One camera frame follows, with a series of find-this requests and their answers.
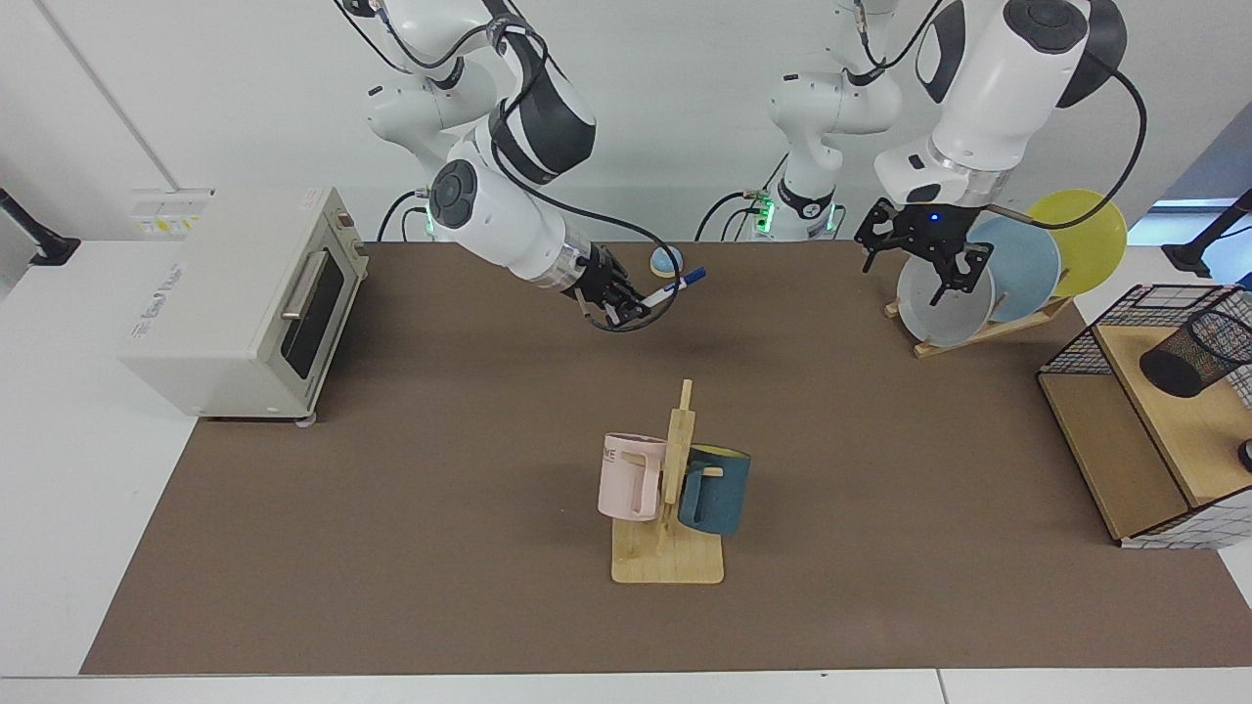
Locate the blue and white marker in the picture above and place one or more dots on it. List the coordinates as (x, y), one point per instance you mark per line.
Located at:
(675, 285)

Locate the white wall socket box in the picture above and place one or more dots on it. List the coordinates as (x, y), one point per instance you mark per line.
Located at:
(166, 210)

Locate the brown table cloth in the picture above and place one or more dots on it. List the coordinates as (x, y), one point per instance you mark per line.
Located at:
(440, 469)

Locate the pink cup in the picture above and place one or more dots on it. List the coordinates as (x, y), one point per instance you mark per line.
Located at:
(621, 484)

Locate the light blue plate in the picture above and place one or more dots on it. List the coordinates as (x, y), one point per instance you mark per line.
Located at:
(1022, 269)

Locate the yellow plate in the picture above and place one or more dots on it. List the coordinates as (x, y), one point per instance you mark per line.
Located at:
(1086, 235)

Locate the dark teal cup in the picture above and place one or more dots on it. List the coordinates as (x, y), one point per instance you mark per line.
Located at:
(719, 499)

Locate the wooden cup stand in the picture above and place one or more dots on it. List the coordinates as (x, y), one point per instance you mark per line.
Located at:
(670, 562)

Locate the grey plate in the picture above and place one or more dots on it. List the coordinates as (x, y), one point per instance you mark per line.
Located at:
(939, 308)

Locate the pale toaster oven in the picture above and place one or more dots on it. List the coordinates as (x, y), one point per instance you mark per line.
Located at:
(225, 293)

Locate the black mesh pen holder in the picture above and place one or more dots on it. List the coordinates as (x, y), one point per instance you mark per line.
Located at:
(1193, 357)

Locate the small blue round thing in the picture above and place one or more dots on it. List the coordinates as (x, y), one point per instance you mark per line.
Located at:
(665, 259)

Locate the black camera stand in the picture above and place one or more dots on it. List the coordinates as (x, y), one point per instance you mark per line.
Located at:
(34, 240)
(1208, 244)

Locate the wooden plate rack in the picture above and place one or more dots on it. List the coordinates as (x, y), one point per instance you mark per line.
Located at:
(988, 332)

